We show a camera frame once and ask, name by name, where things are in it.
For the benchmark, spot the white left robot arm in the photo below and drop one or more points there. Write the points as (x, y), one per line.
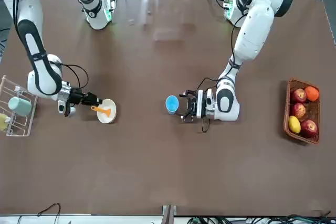
(252, 32)

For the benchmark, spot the white slotted wrist box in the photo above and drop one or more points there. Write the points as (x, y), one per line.
(200, 103)

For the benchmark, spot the brown wicker basket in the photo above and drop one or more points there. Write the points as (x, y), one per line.
(313, 113)

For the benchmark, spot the aluminium camera post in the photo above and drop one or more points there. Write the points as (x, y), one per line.
(169, 214)

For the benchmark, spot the blue plastic cup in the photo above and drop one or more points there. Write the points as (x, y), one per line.
(172, 104)

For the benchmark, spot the red apple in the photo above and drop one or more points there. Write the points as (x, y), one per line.
(298, 110)
(298, 95)
(309, 128)

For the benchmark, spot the pale green cup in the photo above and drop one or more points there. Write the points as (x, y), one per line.
(19, 106)

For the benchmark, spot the yellow lemon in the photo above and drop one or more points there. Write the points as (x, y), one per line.
(294, 124)

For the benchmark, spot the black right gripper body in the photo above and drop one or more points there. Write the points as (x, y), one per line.
(76, 96)

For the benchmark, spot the yellow cup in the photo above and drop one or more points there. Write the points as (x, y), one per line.
(3, 121)

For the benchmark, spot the orange plastic brush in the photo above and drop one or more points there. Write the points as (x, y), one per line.
(106, 112)

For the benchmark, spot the orange fruit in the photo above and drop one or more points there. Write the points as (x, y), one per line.
(312, 93)

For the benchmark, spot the cream shallow bowl plate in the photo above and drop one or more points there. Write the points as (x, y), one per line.
(109, 103)

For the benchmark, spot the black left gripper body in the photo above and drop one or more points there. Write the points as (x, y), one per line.
(192, 106)

